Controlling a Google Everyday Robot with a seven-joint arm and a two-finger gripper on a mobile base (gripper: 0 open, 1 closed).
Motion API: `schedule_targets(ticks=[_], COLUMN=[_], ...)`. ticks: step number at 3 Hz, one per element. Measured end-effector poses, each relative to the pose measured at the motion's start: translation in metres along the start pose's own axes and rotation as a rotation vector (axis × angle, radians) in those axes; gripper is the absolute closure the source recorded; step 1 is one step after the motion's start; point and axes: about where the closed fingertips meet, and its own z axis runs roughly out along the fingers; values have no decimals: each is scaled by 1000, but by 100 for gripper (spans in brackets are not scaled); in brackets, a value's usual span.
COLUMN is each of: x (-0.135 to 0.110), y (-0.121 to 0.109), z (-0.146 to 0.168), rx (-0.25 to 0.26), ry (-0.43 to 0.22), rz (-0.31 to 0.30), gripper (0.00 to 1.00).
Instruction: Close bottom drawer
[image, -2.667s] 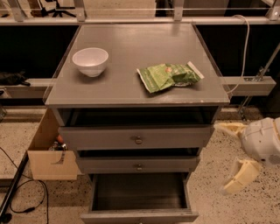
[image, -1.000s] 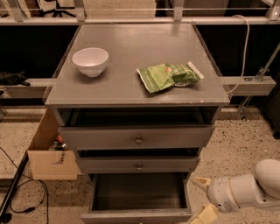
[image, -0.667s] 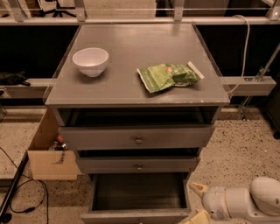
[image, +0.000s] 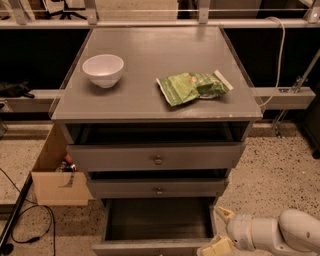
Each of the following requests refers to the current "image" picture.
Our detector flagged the grey drawer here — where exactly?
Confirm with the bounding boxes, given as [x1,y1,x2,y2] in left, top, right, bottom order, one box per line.
[92,197,217,256]
[87,178,229,198]
[67,143,245,172]

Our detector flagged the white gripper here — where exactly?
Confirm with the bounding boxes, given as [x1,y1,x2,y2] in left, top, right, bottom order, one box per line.
[197,206,254,256]

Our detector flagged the grey middle drawer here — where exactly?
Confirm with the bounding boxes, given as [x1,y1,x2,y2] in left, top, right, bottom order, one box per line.
[87,178,229,198]

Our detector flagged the metal frame rail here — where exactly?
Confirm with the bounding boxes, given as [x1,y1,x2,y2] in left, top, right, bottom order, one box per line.
[0,0,320,29]

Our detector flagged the grey top drawer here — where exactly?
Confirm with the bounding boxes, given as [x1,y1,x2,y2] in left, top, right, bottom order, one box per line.
[67,143,245,172]

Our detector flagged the white bowl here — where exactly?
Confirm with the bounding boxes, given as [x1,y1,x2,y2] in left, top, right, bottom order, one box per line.
[82,54,124,88]

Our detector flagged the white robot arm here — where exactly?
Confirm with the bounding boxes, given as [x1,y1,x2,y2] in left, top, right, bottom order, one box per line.
[197,207,320,256]

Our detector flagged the cardboard box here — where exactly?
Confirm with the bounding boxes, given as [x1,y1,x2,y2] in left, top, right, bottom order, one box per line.
[31,125,90,206]

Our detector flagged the black floor cable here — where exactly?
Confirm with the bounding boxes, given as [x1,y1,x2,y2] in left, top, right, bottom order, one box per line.
[0,166,57,256]

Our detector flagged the white hanging cable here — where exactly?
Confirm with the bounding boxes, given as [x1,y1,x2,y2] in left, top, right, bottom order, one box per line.
[257,16,287,109]

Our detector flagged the green snack bag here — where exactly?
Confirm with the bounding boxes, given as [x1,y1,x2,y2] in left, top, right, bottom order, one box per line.
[156,70,233,107]

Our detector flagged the grey bottom drawer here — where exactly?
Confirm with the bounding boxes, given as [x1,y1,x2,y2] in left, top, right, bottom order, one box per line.
[92,197,217,256]

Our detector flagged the grey wooden drawer cabinet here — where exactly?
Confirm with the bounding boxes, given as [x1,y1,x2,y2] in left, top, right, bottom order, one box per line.
[49,25,264,201]

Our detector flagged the black object on left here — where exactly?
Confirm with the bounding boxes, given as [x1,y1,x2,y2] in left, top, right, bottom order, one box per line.
[0,81,35,98]

